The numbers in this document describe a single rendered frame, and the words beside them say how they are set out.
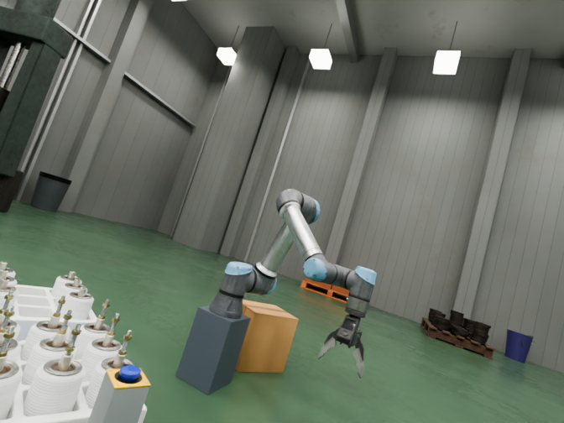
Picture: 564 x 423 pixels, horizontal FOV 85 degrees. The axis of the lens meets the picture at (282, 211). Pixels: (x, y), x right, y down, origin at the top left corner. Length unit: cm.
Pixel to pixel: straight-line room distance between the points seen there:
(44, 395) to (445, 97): 847
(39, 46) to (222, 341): 472
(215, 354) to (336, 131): 751
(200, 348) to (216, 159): 707
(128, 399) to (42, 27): 508
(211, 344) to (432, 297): 634
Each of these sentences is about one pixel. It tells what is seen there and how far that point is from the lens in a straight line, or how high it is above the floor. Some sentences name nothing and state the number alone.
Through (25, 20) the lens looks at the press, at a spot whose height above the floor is 244.
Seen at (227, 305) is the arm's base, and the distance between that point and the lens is 142.
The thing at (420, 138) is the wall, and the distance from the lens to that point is 814.
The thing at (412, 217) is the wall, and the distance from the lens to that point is 754.
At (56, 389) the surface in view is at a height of 23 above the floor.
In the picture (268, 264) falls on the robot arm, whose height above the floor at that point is 56.
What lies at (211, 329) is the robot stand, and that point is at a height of 24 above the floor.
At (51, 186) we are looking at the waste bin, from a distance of 733.
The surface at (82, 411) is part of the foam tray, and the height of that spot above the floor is 18.
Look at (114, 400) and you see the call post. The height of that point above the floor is 29.
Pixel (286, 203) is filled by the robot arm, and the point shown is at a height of 83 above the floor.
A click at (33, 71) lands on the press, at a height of 185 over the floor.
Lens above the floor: 66
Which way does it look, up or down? 6 degrees up
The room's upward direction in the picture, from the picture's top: 17 degrees clockwise
